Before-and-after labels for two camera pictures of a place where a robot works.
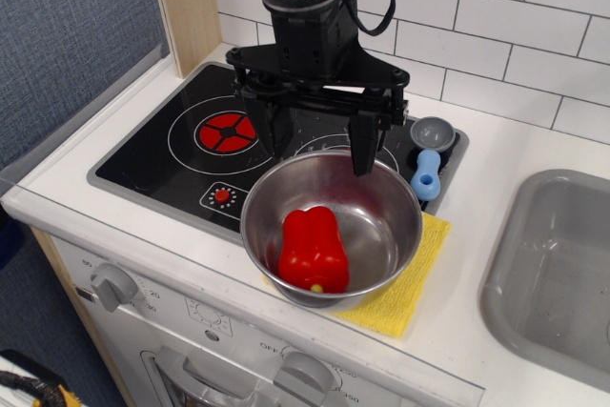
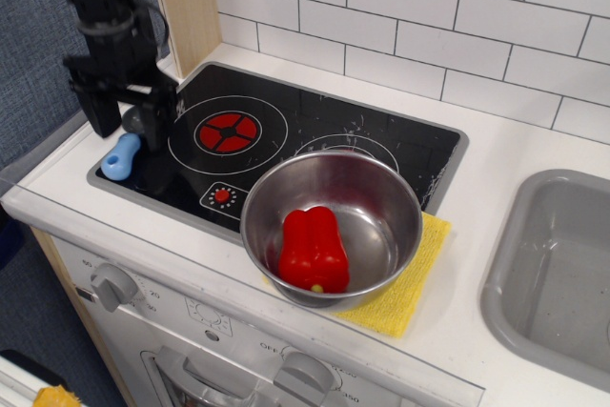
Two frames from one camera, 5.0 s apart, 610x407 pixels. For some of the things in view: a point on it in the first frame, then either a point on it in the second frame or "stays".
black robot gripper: x=314 y=62 -> x=121 y=54
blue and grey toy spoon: x=430 y=135 -> x=119 y=164
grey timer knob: x=112 y=286 stays
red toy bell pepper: x=313 y=254 stays
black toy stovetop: x=184 y=139 stays
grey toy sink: x=545 y=285 stays
